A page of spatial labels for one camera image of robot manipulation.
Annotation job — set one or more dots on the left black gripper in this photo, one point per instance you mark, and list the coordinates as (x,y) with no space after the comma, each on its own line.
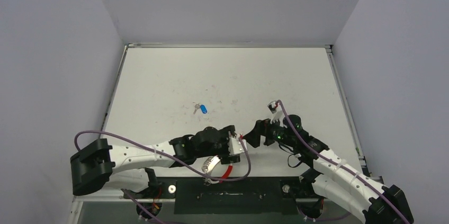
(225,135)

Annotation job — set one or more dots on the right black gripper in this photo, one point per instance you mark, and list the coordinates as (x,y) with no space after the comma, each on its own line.
(265,132)

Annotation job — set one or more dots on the metal keyring with red handle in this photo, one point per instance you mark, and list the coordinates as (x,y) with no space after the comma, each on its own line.
(212,166)

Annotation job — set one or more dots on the blue capped key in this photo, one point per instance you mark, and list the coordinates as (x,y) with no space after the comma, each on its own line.
(200,108)

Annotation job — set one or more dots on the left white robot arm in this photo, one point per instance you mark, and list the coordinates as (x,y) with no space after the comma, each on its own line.
(120,163)

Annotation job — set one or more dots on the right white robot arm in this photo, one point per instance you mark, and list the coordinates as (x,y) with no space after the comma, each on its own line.
(332,177)

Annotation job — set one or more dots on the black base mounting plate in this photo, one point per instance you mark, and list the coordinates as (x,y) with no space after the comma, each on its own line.
(191,195)

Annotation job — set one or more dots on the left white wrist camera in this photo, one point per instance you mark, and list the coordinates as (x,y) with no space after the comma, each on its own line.
(237,144)

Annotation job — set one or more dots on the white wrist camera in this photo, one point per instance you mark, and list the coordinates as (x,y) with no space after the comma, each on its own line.
(276,111)
(237,144)

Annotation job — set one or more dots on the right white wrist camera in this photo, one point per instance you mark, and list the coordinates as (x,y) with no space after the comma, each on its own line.
(276,111)

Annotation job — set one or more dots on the aluminium table frame rail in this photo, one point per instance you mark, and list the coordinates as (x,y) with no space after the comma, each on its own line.
(157,88)

